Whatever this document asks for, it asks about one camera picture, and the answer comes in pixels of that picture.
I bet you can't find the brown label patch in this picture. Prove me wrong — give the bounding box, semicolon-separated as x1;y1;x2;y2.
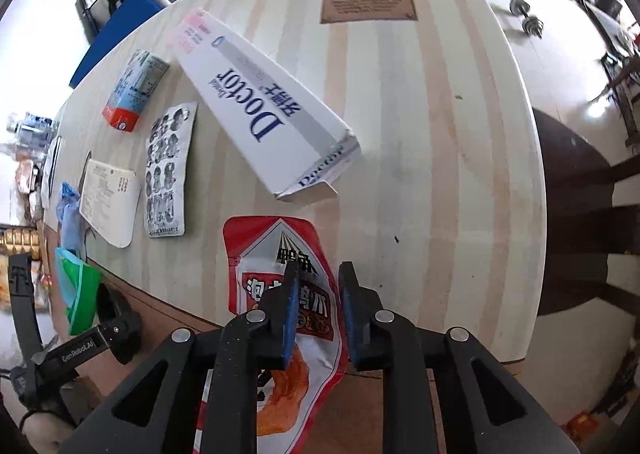
320;0;418;24

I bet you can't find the white printed paper card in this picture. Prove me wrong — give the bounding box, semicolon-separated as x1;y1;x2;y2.
79;159;141;248

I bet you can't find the red white snack bag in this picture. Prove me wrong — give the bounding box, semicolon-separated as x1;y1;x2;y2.
198;216;346;453

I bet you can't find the blue folder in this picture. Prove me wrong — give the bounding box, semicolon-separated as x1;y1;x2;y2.
70;0;162;88

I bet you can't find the white Doctor toothpaste box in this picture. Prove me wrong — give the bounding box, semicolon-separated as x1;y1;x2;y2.
170;9;361;204

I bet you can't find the cat pattern table mat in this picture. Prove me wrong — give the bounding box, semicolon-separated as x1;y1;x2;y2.
41;0;549;454

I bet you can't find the silver pill blister pack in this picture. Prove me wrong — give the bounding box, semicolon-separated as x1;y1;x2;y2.
144;102;198;237

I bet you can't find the blue green rice bag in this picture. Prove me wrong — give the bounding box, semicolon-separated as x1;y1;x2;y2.
54;247;102;336

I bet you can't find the blue orange medicine box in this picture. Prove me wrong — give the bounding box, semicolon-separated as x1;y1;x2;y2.
102;50;169;133

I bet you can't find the black dumbbell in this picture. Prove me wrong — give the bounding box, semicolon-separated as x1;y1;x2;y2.
509;0;544;38

